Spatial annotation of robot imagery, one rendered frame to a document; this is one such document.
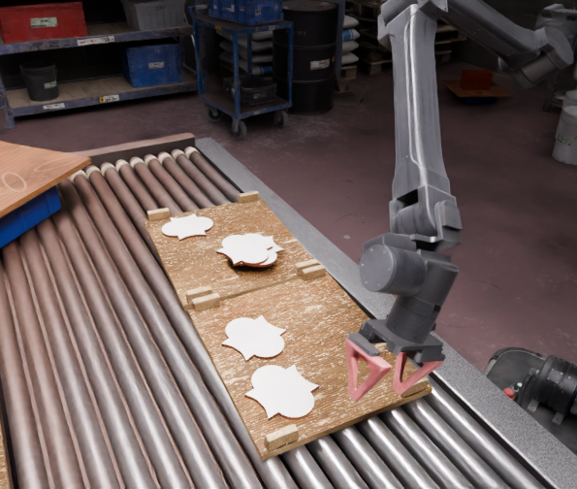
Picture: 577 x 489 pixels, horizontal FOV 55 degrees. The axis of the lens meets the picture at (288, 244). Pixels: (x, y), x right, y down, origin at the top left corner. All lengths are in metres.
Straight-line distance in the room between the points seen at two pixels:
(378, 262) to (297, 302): 0.61
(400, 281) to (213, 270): 0.76
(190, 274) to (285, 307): 0.26
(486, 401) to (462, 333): 1.58
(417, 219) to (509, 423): 0.51
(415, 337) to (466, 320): 2.07
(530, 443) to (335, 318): 0.44
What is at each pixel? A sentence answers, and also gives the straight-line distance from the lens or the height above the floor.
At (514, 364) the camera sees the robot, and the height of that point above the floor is 0.24.
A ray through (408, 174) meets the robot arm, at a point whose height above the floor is 1.40.
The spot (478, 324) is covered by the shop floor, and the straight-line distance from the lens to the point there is 2.78.
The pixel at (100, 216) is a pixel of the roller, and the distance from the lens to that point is 1.67.
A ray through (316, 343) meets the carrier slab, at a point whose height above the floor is 0.94.
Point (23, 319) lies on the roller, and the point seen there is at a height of 0.92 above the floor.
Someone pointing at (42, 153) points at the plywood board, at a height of 1.04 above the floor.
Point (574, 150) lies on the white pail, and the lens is 4.68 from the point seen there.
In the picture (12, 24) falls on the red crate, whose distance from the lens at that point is 5.15.
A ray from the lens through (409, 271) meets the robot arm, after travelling 0.66.
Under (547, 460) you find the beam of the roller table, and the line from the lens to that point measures 1.09.
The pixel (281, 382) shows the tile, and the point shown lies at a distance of 1.05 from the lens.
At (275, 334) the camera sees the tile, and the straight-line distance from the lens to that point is 1.15.
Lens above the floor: 1.71
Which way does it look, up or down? 33 degrees down
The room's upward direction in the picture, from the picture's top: 1 degrees clockwise
